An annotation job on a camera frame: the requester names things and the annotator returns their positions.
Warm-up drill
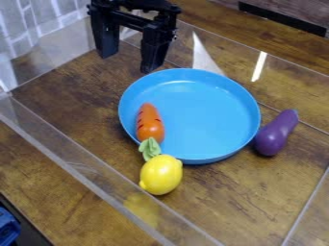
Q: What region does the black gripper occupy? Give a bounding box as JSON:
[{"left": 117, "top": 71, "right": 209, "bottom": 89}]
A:
[{"left": 86, "top": 0, "right": 180, "bottom": 74}]

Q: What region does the orange toy carrot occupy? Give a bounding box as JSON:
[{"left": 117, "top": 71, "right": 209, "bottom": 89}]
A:
[{"left": 135, "top": 103, "right": 164, "bottom": 160}]

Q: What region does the yellow toy lemon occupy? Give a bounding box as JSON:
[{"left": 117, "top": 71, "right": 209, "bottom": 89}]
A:
[{"left": 139, "top": 155, "right": 181, "bottom": 195}]

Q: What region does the blue round plastic tray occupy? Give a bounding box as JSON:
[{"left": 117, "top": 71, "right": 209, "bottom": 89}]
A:
[{"left": 117, "top": 68, "right": 260, "bottom": 165}]

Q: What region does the purple toy eggplant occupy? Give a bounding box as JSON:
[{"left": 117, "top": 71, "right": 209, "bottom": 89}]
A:
[{"left": 254, "top": 109, "right": 299, "bottom": 157}]

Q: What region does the blue object at corner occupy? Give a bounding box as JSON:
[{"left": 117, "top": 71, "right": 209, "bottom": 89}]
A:
[{"left": 0, "top": 207, "right": 20, "bottom": 246}]

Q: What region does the clear acrylic enclosure wall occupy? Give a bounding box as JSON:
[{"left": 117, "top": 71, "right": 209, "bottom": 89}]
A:
[{"left": 0, "top": 0, "right": 329, "bottom": 246}]

